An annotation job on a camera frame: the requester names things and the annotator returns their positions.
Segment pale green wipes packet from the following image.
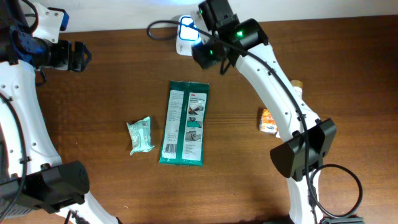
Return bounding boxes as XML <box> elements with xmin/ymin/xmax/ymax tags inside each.
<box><xmin>126</xmin><ymin>116</ymin><xmax>154</xmax><ymax>155</ymax></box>

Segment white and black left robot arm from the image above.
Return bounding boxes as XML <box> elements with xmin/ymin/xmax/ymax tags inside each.
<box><xmin>1</xmin><ymin>0</ymin><xmax>119</xmax><ymax>224</ymax></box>

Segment orange snack packet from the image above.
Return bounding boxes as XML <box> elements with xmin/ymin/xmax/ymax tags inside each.
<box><xmin>259</xmin><ymin>109</ymin><xmax>277</xmax><ymax>134</ymax></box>

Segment white barcode scanner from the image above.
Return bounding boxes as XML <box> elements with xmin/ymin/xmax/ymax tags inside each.
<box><xmin>176</xmin><ymin>15</ymin><xmax>201</xmax><ymax>57</ymax></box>

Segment white tube with gold cap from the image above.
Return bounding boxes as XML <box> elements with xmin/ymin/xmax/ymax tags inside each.
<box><xmin>275</xmin><ymin>80</ymin><xmax>304</xmax><ymax>139</ymax></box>

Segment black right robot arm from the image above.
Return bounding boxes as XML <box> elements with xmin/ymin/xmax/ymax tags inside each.
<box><xmin>191</xmin><ymin>0</ymin><xmax>364</xmax><ymax>223</ymax></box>

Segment black camera cable right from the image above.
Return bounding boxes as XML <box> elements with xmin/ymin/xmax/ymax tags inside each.
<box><xmin>146</xmin><ymin>20</ymin><xmax>364</xmax><ymax>224</ymax></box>

